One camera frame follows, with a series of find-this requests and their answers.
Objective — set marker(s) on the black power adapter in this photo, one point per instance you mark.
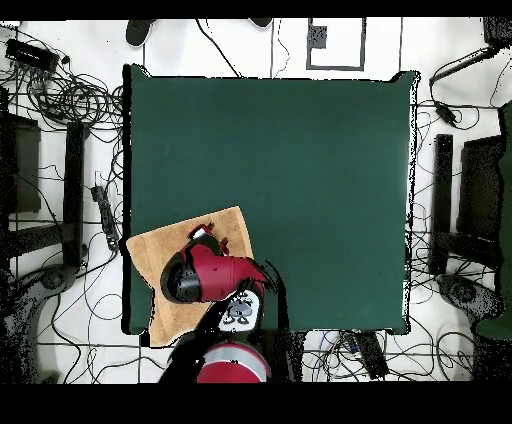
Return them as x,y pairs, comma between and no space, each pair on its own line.
446,113

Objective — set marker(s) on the dark grey square patch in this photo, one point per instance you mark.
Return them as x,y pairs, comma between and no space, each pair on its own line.
317,37

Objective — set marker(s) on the black metal frame stand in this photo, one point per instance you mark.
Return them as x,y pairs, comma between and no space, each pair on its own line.
442,200
74,192

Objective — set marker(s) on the dark green table cloth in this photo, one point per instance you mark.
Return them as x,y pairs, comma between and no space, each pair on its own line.
280,160

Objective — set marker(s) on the black network switch box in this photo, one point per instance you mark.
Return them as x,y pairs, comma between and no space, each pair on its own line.
32,54

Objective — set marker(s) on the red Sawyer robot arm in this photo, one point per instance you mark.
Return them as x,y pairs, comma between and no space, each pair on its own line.
220,272

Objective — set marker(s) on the yellow-orange terry towel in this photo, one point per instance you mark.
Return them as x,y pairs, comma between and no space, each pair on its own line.
160,256

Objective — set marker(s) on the black power strip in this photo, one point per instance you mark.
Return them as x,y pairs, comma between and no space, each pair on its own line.
372,356
106,218

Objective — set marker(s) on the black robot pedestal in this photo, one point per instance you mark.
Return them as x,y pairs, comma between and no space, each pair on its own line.
290,356

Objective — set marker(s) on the dark wheeled stand base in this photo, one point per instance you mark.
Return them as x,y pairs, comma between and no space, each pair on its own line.
468,294
44,284

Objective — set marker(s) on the dark round disc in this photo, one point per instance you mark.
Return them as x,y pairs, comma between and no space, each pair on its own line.
260,22
138,32

